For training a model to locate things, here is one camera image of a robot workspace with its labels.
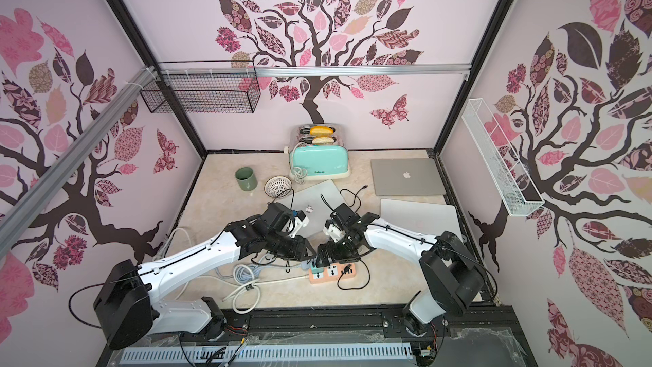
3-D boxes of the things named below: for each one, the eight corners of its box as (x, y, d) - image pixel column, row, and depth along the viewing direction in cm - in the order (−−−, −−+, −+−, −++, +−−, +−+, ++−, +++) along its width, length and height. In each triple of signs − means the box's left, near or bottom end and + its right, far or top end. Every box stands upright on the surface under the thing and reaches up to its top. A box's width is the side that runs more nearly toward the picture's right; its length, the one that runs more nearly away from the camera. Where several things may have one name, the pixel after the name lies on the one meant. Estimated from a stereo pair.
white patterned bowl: (264, 194, 107) (262, 187, 103) (274, 180, 112) (271, 173, 108) (283, 200, 105) (281, 193, 101) (292, 186, 109) (290, 179, 105)
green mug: (237, 190, 109) (232, 181, 103) (241, 176, 114) (236, 166, 108) (256, 190, 109) (252, 180, 103) (259, 176, 114) (255, 166, 108)
